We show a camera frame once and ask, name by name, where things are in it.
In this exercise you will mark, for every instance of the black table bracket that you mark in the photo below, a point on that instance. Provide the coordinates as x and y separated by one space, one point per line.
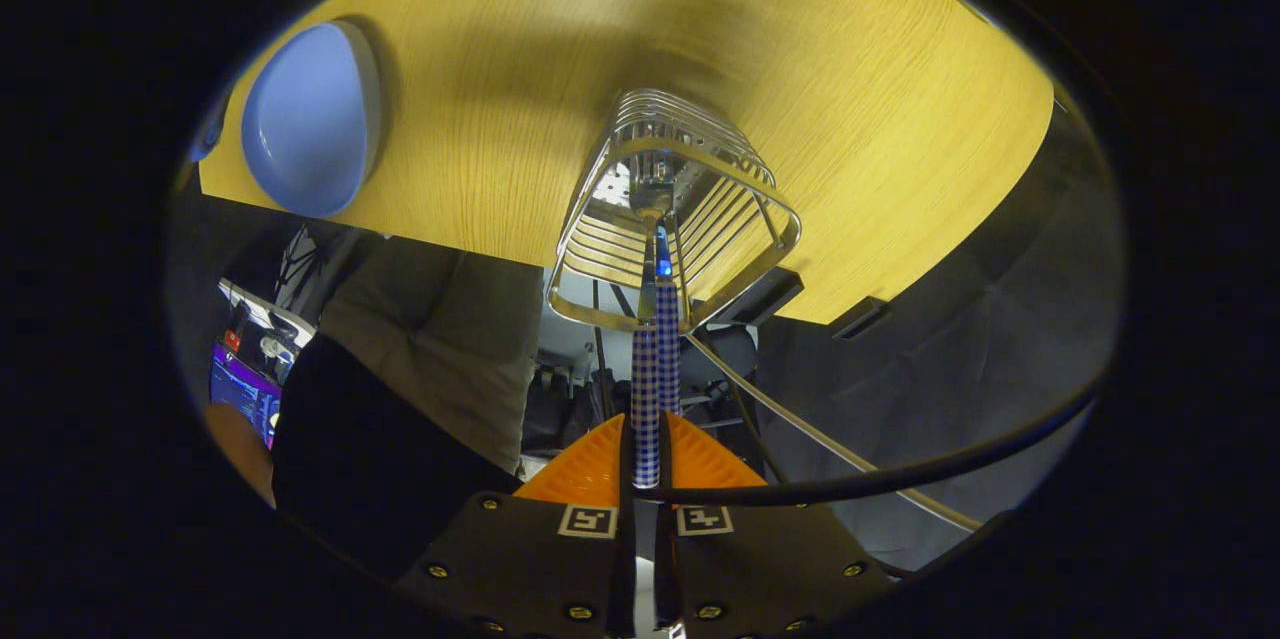
860 317
760 294

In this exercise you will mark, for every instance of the person's grey trouser leg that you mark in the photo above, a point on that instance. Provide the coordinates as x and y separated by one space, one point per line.
440 339

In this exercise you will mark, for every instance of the blue folded towel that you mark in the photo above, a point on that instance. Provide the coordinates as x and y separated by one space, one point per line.
210 131

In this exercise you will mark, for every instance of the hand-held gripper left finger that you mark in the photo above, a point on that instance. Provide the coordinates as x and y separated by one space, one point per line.
520 569

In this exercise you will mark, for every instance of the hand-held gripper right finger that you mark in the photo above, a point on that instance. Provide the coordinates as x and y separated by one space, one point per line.
760 569

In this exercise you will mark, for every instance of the open laptop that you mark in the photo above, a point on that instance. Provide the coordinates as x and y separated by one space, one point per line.
245 389

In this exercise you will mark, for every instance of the blue round plate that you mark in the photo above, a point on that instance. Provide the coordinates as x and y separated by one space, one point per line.
310 119

